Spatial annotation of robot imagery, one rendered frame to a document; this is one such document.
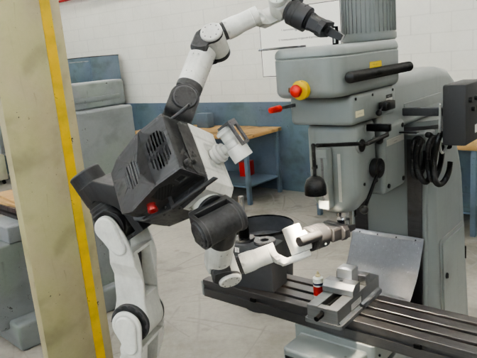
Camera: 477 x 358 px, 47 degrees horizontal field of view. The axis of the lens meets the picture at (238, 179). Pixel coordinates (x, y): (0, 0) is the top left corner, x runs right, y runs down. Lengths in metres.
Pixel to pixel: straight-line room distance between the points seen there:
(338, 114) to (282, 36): 5.40
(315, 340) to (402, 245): 0.56
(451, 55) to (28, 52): 4.40
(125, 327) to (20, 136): 1.43
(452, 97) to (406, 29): 4.41
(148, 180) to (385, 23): 1.03
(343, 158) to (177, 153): 0.61
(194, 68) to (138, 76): 7.29
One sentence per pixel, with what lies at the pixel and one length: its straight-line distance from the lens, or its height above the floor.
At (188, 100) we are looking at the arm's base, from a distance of 1.76.
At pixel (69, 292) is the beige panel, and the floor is 0.63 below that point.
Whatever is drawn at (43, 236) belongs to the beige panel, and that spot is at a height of 1.01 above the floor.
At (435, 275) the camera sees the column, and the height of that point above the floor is 0.92.
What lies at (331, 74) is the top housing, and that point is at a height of 1.80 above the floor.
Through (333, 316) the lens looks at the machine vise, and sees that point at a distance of 1.97.
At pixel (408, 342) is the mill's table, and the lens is 1.99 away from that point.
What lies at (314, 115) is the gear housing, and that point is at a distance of 1.86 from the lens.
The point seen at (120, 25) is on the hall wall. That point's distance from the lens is 9.37.
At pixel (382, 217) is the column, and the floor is 1.16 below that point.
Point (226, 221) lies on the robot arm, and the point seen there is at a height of 1.42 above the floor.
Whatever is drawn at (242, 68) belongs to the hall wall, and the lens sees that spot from 7.60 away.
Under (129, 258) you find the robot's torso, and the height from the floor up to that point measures 1.26.
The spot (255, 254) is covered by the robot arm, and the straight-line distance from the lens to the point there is 1.87.
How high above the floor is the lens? 1.90
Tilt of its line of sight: 13 degrees down
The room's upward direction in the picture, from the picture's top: 5 degrees counter-clockwise
